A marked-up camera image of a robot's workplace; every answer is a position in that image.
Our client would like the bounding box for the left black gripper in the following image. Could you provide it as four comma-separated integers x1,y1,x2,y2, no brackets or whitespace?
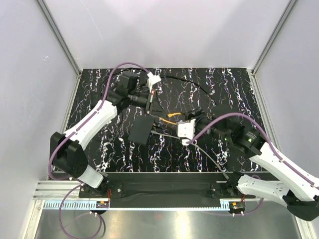
129,90,168,119

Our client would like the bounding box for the orange ethernet cable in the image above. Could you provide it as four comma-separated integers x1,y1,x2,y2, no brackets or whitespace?
159,112,186,125

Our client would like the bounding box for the grey ethernet cable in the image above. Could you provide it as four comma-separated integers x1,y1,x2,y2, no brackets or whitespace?
151,130,229,179

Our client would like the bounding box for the black power adapter cable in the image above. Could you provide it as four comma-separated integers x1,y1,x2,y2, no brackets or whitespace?
90,67,151,100

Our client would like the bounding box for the black cable gold connector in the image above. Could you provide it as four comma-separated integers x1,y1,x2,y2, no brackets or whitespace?
152,75,215,133

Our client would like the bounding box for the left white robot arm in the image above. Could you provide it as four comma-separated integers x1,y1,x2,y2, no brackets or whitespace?
48,71,161,197

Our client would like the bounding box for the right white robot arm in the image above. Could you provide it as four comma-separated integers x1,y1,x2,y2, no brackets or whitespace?
176,109,319,221

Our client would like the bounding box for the black marble pattern mat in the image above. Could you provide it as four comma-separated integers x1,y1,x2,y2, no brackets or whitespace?
51,67,286,180

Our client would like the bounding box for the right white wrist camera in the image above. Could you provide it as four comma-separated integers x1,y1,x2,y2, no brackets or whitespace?
176,119,196,145

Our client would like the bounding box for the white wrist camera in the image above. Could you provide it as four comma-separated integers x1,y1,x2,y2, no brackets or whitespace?
176,119,196,145
147,72,161,92

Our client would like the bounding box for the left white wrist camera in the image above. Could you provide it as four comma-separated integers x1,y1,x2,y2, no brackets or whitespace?
147,72,161,92

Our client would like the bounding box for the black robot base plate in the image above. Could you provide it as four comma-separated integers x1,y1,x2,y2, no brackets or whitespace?
79,172,243,211

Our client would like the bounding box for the white slotted cable duct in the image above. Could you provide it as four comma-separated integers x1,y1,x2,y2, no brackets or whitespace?
44,199,230,212

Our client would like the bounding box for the left aluminium frame post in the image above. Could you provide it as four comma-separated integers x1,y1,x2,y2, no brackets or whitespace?
35,0,82,77

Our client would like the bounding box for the aluminium frame post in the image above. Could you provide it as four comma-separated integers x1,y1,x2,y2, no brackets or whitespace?
251,0,299,75
35,0,82,77

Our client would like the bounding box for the aluminium front rail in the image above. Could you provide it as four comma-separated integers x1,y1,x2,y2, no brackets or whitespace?
32,180,305,201

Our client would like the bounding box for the right aluminium frame post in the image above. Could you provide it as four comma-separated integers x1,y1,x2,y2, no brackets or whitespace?
251,0,299,75

